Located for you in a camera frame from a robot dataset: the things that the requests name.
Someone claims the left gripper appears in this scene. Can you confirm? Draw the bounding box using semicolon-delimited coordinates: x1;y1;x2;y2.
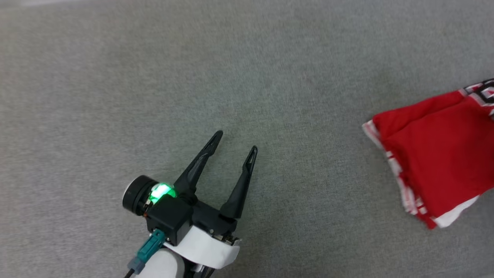
123;130;258;270

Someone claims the red white patterned garment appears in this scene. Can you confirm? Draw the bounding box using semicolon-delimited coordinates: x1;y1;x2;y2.
362;78;494;230

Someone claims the teal cable connector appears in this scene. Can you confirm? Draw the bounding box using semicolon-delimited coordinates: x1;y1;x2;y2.
128;229;166;275

